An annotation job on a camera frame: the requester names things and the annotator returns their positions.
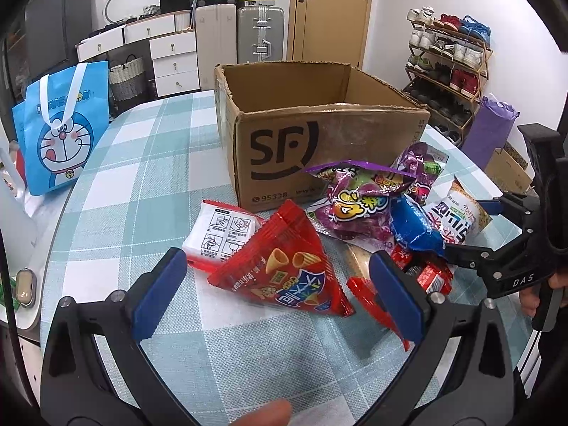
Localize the red triangular chip packet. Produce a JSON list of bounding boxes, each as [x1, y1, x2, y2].
[[208, 200, 356, 319]]

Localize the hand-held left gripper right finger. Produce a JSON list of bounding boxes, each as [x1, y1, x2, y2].
[[368, 251, 529, 426]]

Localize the beige suitcase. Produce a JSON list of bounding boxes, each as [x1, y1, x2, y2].
[[195, 4, 238, 92]]

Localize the white printed snack bag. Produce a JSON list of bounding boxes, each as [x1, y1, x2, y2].
[[421, 177, 493, 245]]

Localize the white and red packet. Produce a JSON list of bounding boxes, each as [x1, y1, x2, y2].
[[182, 201, 267, 271]]

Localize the wooden shoe rack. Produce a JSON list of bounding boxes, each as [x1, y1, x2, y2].
[[402, 6, 493, 147]]

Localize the large purple snack bag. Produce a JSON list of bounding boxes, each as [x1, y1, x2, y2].
[[304, 160, 418, 242]]

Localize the wooden door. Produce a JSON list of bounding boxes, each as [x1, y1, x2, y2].
[[288, 0, 373, 68]]

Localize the grey refrigerator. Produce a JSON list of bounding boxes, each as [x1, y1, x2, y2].
[[24, 0, 94, 85]]

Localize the person's left hand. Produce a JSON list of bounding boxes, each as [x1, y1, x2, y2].
[[231, 399, 294, 426]]

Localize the white drawer cabinet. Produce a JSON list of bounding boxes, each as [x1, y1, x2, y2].
[[75, 12, 198, 98]]

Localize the red crinkled snack packet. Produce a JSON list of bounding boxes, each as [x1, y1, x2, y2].
[[346, 276, 413, 351]]

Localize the small beige oval object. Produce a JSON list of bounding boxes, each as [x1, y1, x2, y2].
[[13, 267, 36, 307]]

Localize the woven storage basket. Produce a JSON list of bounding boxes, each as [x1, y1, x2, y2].
[[109, 54, 146, 100]]

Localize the silver suitcase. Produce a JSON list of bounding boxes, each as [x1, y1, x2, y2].
[[236, 5, 285, 64]]

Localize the rows of assorted shoes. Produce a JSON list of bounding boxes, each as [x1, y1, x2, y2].
[[406, 6, 492, 143]]

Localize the blue snack packet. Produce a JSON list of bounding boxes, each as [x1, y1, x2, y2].
[[390, 194, 447, 258]]

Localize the brown cardboard box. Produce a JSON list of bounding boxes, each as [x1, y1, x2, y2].
[[214, 61, 430, 214]]

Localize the person's right hand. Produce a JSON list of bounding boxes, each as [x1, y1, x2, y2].
[[519, 273, 568, 318]]

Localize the blue cartoon tote bag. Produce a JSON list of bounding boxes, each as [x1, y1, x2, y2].
[[12, 60, 110, 197]]

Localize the purple snack bag green label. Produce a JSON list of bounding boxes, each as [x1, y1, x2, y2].
[[395, 142, 450, 207]]

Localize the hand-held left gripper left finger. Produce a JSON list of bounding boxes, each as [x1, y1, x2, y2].
[[40, 247, 200, 426]]

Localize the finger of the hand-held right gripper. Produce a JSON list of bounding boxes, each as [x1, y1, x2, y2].
[[443, 242, 504, 278], [481, 193, 541, 231]]

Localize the flat brown cardboard carton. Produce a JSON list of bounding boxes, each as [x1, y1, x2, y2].
[[486, 141, 535, 193]]

